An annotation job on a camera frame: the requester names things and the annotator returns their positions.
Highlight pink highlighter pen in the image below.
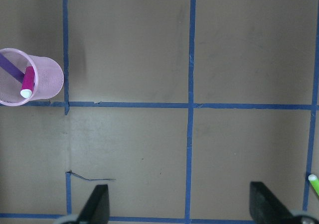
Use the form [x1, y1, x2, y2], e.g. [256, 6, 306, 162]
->
[20, 66, 35, 99]

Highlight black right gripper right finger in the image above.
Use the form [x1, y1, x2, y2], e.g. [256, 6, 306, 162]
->
[250, 182, 301, 224]

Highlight pink mesh cup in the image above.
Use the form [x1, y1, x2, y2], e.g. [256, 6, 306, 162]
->
[0, 48, 64, 106]

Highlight green highlighter pen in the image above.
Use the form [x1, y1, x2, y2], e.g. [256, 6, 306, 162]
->
[308, 174, 319, 196]

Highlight purple highlighter pen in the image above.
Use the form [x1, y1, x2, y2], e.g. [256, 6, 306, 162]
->
[0, 54, 24, 84]

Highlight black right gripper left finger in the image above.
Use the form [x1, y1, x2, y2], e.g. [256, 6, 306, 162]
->
[77, 184, 110, 224]

